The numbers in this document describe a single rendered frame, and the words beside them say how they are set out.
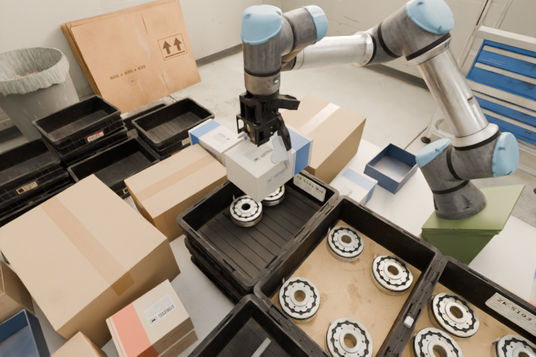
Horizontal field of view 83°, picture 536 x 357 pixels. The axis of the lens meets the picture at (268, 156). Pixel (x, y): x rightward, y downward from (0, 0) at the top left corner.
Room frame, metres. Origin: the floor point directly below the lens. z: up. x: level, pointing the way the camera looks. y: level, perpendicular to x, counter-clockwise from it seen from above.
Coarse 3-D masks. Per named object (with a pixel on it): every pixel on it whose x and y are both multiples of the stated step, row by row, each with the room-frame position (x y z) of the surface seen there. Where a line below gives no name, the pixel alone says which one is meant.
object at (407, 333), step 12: (444, 264) 0.37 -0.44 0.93; (456, 264) 0.37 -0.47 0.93; (432, 276) 0.34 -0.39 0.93; (480, 276) 0.34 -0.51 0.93; (432, 288) 0.31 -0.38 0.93; (504, 288) 0.31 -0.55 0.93; (420, 300) 0.28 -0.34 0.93; (516, 300) 0.28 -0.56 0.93; (420, 312) 0.26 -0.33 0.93; (408, 336) 0.21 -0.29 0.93; (396, 348) 0.19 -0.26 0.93
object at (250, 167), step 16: (288, 128) 0.65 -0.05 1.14; (240, 144) 0.59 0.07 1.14; (272, 144) 0.59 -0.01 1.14; (304, 144) 0.59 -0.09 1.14; (240, 160) 0.53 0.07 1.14; (256, 160) 0.53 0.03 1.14; (304, 160) 0.59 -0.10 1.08; (240, 176) 0.51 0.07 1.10; (256, 176) 0.47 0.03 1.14; (272, 176) 0.50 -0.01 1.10; (288, 176) 0.55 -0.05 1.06; (256, 192) 0.47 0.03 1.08; (272, 192) 0.50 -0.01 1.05
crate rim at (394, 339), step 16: (368, 208) 0.54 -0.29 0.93; (320, 224) 0.49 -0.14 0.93; (304, 240) 0.44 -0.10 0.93; (416, 240) 0.44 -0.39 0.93; (288, 256) 0.39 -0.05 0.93; (272, 272) 0.36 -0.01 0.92; (432, 272) 0.35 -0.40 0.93; (256, 288) 0.31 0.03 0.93; (416, 288) 0.31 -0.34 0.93; (272, 304) 0.28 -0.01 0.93; (416, 304) 0.28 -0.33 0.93; (288, 320) 0.24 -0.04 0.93; (400, 320) 0.24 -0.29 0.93; (304, 336) 0.21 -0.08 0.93; (320, 352) 0.18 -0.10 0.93; (384, 352) 0.18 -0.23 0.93
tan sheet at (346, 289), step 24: (312, 264) 0.43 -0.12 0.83; (336, 264) 0.43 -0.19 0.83; (360, 264) 0.43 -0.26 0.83; (408, 264) 0.43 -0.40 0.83; (336, 288) 0.36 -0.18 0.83; (360, 288) 0.36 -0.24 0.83; (408, 288) 0.36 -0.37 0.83; (336, 312) 0.30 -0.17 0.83; (360, 312) 0.30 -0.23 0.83; (384, 312) 0.30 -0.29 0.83; (312, 336) 0.24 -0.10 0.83; (384, 336) 0.24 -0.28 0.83
